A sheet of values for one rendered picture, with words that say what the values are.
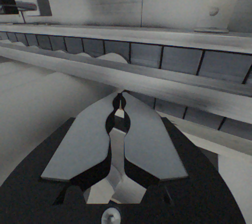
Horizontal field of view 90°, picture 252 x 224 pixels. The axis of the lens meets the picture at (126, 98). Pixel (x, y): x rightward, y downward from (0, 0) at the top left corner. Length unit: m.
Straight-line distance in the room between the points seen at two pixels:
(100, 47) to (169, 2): 0.10
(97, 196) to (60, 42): 0.30
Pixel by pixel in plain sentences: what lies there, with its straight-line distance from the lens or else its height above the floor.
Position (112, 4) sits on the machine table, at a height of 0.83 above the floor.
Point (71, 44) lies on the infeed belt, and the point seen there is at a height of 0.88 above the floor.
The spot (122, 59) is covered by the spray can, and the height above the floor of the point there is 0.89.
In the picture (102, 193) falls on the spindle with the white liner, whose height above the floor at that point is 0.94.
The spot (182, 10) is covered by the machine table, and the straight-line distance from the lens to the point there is 0.19.
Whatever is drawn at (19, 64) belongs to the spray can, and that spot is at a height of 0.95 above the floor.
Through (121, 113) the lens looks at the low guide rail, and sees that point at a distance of 0.16.
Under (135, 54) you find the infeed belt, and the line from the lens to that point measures 0.16.
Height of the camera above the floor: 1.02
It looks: 47 degrees down
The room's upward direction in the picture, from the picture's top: 133 degrees counter-clockwise
